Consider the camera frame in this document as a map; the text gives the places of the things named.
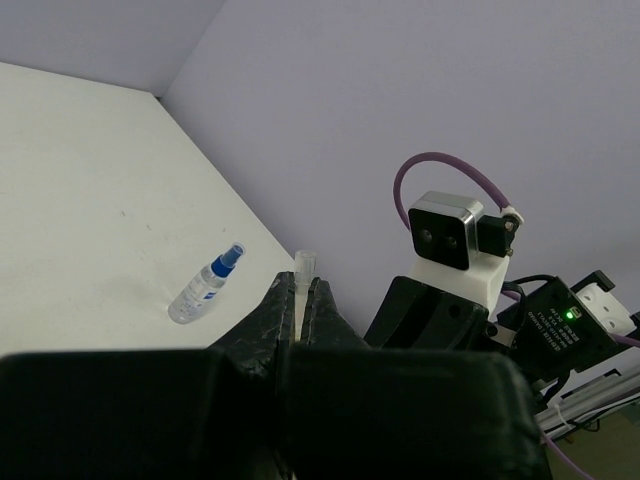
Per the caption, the small clear spray bottle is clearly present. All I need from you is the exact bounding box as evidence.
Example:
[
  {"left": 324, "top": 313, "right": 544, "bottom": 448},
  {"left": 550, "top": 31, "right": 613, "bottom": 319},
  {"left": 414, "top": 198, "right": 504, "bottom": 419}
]
[{"left": 167, "top": 243, "right": 246, "bottom": 325}]

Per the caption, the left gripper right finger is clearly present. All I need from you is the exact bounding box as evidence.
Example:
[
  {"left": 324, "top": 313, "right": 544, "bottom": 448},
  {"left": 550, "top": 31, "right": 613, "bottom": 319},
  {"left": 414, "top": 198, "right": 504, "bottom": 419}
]
[{"left": 292, "top": 281, "right": 545, "bottom": 479}]

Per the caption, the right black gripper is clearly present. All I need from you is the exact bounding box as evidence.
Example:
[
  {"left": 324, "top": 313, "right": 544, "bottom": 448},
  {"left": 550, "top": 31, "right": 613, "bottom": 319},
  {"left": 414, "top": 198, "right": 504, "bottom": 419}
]
[{"left": 364, "top": 276, "right": 500, "bottom": 353}]

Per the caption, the aluminium frame rail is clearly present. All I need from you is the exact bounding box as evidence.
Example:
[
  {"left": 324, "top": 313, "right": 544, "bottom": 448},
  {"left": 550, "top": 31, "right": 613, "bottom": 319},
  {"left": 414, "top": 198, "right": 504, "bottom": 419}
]
[{"left": 536, "top": 368, "right": 639, "bottom": 438}]

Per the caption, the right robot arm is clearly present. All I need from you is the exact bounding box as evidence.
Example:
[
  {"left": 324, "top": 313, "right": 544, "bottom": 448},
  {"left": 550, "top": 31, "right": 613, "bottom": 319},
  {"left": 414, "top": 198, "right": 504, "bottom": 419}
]
[{"left": 364, "top": 271, "right": 639, "bottom": 392}]

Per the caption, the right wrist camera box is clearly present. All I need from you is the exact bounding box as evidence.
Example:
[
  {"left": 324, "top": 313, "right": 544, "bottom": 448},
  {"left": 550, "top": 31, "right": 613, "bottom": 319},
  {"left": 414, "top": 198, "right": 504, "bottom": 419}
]
[{"left": 408, "top": 191, "right": 523, "bottom": 311}]

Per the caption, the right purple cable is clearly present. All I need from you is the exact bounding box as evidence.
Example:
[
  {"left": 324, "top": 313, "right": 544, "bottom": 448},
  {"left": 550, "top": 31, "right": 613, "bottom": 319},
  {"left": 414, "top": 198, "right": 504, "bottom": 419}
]
[{"left": 392, "top": 150, "right": 640, "bottom": 480}]

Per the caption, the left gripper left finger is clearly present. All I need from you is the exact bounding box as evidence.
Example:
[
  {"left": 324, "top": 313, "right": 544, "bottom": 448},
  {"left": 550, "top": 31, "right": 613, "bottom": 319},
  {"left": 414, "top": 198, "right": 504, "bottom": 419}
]
[{"left": 1, "top": 272, "right": 293, "bottom": 479}]

